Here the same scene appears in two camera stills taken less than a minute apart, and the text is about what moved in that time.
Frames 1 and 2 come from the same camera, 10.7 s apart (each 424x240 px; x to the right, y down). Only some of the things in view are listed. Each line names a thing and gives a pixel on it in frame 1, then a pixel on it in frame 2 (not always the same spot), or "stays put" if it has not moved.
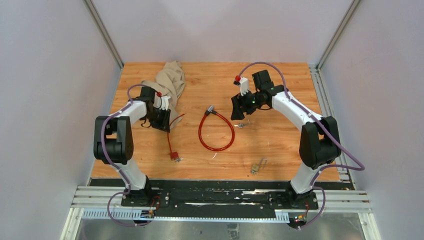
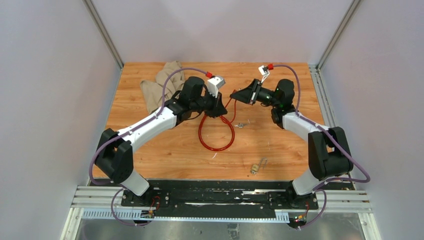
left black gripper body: [159, 118] to [210, 104]
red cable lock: [210, 110] stays put
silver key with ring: [240, 125] stays put
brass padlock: [255, 168] stays put
